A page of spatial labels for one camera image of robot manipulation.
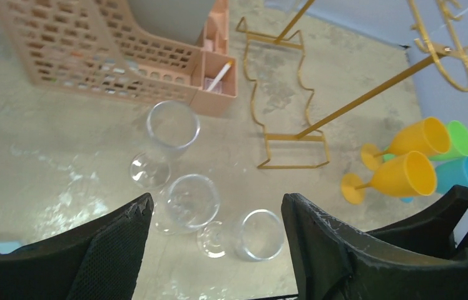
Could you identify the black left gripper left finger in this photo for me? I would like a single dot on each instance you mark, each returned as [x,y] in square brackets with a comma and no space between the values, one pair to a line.
[100,259]

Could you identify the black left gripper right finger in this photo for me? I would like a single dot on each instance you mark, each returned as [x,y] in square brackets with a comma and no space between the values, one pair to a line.
[414,258]

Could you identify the yellow plastic goblet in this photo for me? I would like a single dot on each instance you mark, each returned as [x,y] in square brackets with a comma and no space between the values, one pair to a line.
[409,175]
[428,136]

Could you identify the blue plastic goblet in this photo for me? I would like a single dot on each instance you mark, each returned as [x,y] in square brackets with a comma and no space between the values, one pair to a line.
[437,178]

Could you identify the green plastic goblet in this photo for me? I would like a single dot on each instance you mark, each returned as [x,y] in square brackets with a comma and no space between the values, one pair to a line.
[458,134]

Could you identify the peach plastic file organizer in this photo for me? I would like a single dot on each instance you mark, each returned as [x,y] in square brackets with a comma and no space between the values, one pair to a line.
[97,48]

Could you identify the white pen in organizer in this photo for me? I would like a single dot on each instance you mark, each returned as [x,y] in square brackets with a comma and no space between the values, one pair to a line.
[219,76]

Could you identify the grey paper folder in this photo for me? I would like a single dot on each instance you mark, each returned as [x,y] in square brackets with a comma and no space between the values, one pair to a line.
[178,20]

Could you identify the gold wire wine glass rack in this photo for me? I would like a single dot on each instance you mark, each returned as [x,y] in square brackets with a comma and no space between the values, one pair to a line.
[323,92]

